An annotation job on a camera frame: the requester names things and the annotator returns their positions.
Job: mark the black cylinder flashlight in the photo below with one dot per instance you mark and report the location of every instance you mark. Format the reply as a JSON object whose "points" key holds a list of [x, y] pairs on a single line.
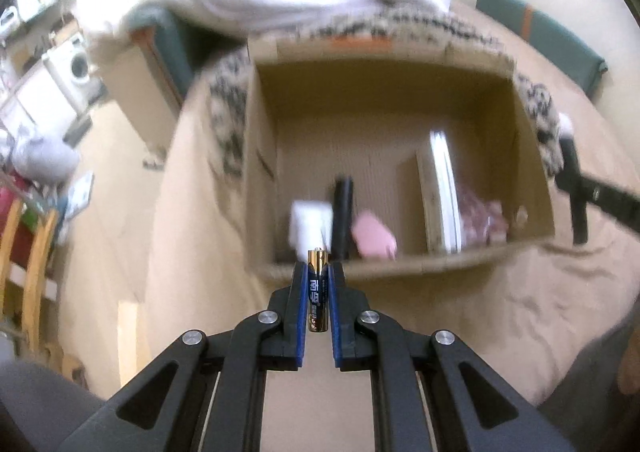
{"points": [[344, 212]]}

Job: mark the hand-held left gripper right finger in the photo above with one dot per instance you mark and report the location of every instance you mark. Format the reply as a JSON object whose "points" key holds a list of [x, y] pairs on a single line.
{"points": [[337, 317]]}

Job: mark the small pink box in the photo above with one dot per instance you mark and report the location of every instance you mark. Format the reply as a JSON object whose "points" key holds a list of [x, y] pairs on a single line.
{"points": [[372, 237]]}

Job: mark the blue and gold battery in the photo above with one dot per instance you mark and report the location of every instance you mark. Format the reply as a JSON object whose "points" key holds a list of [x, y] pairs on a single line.
{"points": [[318, 292]]}

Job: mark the green cushion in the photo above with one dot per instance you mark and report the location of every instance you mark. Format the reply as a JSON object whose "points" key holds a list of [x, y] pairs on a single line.
{"points": [[170, 47], [545, 37]]}

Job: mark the black and white patterned blanket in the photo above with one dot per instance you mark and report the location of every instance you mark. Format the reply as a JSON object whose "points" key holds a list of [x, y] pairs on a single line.
{"points": [[225, 107]]}

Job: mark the white square power adapter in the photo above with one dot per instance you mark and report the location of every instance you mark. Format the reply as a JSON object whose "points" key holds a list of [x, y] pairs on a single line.
{"points": [[307, 224]]}

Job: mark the white washing machine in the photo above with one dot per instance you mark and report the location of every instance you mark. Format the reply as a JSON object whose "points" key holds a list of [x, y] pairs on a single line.
{"points": [[75, 67]]}

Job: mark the grey clothing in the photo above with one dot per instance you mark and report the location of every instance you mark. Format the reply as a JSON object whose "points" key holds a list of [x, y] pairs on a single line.
{"points": [[585, 397]]}

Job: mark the white plastic bag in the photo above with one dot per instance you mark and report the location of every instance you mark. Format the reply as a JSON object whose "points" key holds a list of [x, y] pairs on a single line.
{"points": [[42, 157]]}

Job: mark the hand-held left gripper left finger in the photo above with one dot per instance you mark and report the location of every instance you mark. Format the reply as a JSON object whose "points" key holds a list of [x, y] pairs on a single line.
{"points": [[300, 317]]}

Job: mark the cardboard box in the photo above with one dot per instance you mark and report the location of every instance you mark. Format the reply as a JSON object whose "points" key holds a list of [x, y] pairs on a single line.
{"points": [[380, 167]]}

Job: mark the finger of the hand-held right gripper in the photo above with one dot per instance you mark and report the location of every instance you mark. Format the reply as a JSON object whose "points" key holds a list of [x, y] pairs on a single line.
{"points": [[610, 204], [575, 217]]}

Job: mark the wooden chair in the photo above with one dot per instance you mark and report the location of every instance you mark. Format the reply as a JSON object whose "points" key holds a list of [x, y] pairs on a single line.
{"points": [[37, 272]]}

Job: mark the red bag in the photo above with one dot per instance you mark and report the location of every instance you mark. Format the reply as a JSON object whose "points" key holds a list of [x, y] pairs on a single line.
{"points": [[12, 232]]}

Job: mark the beige blanket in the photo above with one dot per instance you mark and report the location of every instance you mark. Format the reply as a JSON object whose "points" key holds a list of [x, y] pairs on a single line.
{"points": [[500, 322]]}

